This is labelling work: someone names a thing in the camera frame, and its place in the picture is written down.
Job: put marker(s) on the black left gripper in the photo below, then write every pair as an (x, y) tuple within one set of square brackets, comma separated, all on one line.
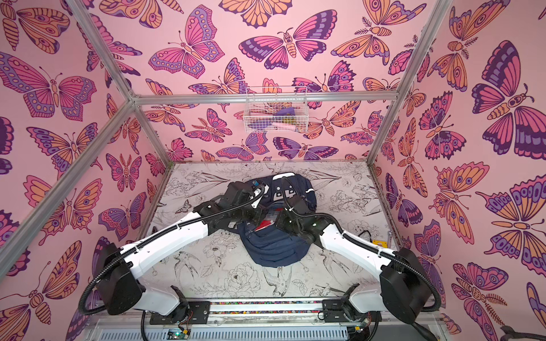
[(259, 213)]

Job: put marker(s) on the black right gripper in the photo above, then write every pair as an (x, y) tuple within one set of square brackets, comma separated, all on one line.
[(284, 215)]

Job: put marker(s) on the red pencil box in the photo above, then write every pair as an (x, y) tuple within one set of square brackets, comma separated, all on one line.
[(264, 224)]

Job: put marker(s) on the navy blue student backpack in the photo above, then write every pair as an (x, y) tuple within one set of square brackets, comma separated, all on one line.
[(272, 247)]

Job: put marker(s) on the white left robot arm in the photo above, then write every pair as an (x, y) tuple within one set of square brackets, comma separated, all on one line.
[(118, 286)]

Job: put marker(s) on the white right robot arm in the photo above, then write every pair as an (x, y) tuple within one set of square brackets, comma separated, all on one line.
[(403, 289)]

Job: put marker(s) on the yellow tape measure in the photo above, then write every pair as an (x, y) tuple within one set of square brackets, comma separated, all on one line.
[(380, 243)]

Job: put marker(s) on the small green circuit board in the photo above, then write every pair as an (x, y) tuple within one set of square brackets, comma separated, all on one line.
[(178, 334)]

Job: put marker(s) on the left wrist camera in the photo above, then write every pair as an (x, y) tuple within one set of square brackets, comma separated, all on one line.
[(258, 194)]

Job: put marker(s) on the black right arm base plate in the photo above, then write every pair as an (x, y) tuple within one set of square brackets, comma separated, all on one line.
[(337, 311)]

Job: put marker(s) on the white wire wall basket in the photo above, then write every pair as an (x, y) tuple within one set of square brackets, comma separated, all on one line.
[(276, 109)]

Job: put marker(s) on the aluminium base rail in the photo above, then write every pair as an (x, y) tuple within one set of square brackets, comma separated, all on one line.
[(269, 319)]

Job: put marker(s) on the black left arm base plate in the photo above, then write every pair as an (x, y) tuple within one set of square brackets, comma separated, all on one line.
[(192, 313)]

